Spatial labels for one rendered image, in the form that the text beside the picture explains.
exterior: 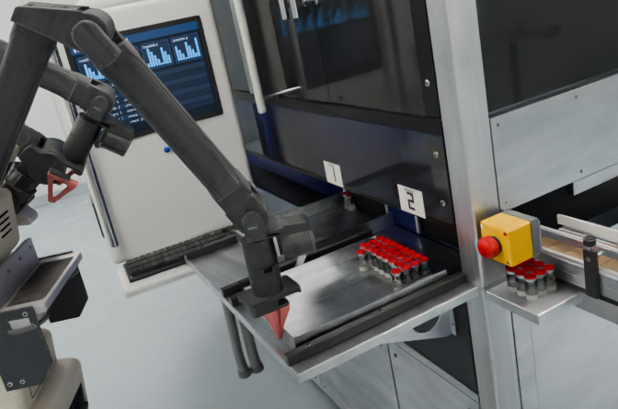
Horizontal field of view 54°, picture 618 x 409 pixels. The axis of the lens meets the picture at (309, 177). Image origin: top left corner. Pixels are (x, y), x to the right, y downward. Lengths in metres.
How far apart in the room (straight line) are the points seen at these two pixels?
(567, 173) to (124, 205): 1.25
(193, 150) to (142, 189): 0.96
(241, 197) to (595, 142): 0.75
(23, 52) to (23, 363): 0.60
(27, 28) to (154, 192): 1.06
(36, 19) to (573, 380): 1.28
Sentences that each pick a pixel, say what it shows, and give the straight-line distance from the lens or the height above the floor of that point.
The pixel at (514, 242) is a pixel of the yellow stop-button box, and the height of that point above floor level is 1.01.
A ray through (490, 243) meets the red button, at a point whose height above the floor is 1.01.
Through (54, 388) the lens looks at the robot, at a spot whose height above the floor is 0.80.
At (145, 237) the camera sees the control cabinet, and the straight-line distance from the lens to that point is 1.97.
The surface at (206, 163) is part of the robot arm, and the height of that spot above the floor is 1.26.
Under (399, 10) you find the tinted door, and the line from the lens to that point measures 1.20.
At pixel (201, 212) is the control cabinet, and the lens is 1.98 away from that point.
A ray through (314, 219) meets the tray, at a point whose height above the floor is 0.88.
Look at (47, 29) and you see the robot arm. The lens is 0.95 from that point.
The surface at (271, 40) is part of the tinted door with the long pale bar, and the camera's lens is 1.75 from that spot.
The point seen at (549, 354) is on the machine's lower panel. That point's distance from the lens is 1.44.
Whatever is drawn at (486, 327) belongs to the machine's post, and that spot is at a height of 0.79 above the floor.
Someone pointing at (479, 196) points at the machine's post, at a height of 1.07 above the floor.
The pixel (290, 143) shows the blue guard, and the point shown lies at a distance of 1.79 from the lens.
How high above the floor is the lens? 1.48
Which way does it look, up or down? 17 degrees down
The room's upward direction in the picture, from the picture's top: 12 degrees counter-clockwise
